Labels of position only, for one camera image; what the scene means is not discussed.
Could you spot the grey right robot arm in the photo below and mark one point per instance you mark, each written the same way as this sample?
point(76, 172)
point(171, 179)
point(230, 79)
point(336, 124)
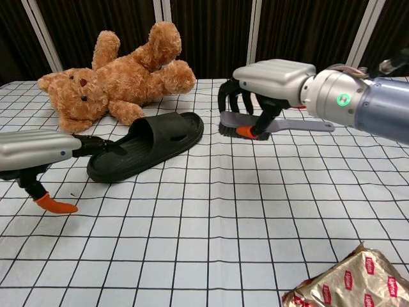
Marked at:
point(383, 102)

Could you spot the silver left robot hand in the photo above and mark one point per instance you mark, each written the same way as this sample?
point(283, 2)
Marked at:
point(32, 147)

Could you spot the grey handled brush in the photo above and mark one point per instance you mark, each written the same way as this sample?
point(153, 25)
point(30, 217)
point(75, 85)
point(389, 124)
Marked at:
point(300, 124)

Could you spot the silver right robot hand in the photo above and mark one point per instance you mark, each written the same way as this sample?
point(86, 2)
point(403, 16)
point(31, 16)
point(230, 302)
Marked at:
point(274, 76)

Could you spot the black rubber slipper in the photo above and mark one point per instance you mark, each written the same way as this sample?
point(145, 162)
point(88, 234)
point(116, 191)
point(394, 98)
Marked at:
point(159, 134)

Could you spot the black folding screen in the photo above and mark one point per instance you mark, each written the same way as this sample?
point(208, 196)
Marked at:
point(211, 32)

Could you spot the gold foil tea packet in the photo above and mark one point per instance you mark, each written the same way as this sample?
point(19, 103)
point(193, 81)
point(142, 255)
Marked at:
point(361, 281)

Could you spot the brown plush teddy bear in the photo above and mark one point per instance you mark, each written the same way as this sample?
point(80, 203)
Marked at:
point(128, 76)

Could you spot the white checked tablecloth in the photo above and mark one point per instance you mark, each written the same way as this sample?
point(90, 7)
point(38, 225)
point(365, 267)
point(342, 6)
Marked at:
point(204, 224)

